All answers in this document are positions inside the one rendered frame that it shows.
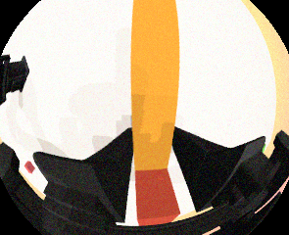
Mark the small red cube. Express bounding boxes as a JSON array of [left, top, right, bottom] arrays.
[[24, 161, 35, 173]]

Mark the orange bar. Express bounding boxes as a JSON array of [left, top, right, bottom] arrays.
[[130, 0, 180, 226]]

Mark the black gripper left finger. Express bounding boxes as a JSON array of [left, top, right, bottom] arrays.
[[32, 126, 133, 223]]

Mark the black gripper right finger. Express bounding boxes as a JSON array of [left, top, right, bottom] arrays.
[[171, 126, 265, 212]]

